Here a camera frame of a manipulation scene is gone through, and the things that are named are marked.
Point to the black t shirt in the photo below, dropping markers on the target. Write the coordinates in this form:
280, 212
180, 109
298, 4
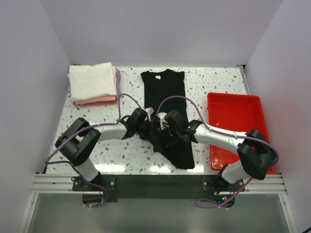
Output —
164, 92

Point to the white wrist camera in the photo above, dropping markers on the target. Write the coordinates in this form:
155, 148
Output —
163, 122
149, 112

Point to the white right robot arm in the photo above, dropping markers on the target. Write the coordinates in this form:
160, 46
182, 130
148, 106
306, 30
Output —
256, 156

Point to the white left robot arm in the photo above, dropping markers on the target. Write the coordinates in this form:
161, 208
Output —
78, 141

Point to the red plastic bin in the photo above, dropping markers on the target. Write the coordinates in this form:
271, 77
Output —
235, 113

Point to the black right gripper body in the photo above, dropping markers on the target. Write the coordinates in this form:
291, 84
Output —
170, 135

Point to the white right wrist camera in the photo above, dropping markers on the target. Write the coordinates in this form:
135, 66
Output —
163, 122

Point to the purple folded t shirt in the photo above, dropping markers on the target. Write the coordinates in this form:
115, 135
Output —
118, 83

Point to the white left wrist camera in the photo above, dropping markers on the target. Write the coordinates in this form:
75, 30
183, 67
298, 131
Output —
149, 112

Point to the white folded t shirt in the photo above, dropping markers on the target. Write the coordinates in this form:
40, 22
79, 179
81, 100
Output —
89, 82

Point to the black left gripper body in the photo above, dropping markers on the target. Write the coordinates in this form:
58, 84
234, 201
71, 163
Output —
144, 130

